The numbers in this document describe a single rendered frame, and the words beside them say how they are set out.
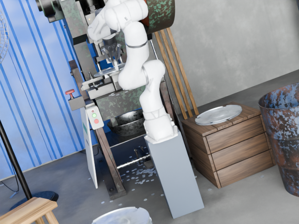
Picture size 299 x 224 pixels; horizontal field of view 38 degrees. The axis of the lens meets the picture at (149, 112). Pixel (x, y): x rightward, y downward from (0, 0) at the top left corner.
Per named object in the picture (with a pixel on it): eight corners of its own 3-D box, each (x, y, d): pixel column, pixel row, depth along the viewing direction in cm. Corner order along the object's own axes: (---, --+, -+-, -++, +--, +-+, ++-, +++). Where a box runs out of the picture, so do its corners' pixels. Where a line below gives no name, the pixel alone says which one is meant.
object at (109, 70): (96, 78, 275) (95, 77, 274) (92, 74, 303) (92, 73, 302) (139, 63, 279) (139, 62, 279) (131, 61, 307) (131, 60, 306)
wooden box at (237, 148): (276, 165, 258) (261, 110, 250) (218, 189, 252) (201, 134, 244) (246, 148, 296) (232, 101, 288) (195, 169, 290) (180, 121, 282)
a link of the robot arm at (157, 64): (178, 101, 229) (164, 56, 224) (147, 114, 224) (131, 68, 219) (170, 99, 240) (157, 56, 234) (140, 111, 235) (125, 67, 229)
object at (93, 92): (153, 77, 295) (150, 69, 293) (90, 100, 288) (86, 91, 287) (144, 74, 324) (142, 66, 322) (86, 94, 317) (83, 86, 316)
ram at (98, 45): (120, 50, 289) (105, 6, 282) (98, 57, 287) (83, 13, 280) (116, 49, 306) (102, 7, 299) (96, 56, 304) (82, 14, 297)
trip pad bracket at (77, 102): (92, 122, 280) (82, 94, 275) (78, 127, 278) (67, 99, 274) (91, 121, 286) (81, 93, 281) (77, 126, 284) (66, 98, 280)
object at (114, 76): (135, 86, 278) (129, 66, 275) (115, 94, 276) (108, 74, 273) (129, 82, 302) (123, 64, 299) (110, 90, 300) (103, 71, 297)
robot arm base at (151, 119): (183, 134, 220) (175, 108, 217) (148, 146, 219) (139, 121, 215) (175, 124, 242) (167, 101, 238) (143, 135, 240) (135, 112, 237)
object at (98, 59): (125, 56, 296) (122, 48, 295) (97, 66, 293) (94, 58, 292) (121, 55, 311) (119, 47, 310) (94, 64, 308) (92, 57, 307)
